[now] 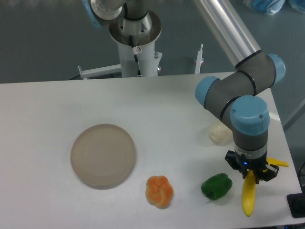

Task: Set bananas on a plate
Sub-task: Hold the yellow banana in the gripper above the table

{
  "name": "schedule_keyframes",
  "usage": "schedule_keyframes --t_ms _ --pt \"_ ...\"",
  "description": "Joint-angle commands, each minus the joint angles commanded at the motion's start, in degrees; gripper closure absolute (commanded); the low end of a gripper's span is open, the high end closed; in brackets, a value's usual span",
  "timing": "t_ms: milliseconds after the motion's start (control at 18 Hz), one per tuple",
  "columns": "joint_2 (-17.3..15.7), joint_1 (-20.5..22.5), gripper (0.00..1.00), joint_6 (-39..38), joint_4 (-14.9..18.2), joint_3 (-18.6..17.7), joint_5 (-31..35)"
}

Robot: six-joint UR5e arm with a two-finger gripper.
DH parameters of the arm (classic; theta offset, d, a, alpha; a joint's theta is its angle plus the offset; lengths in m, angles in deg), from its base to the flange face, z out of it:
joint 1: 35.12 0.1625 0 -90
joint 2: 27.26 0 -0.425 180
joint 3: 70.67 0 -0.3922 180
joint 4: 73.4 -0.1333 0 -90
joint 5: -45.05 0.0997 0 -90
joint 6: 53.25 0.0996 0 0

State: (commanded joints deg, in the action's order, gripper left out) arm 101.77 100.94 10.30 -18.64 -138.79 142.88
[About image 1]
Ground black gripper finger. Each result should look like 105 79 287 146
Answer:
255 164 279 184
225 150 248 179

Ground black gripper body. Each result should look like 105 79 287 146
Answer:
234 146 267 175

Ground yellow toy bananas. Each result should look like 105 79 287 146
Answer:
242 158 289 217

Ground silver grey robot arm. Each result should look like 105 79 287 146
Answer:
83 0 285 183

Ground beige round plate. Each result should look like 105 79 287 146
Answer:
70 124 136 189

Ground green toy bell pepper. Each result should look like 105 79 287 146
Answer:
201 173 233 200

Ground white toy garlic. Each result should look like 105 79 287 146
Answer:
209 121 233 145

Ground black device at table edge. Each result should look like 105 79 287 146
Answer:
286 193 305 219

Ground orange knotted bread roll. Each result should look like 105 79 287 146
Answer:
145 176 174 209

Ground blue plastic bag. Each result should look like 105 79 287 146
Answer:
243 0 305 16

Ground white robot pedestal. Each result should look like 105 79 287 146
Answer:
78 10 162 79

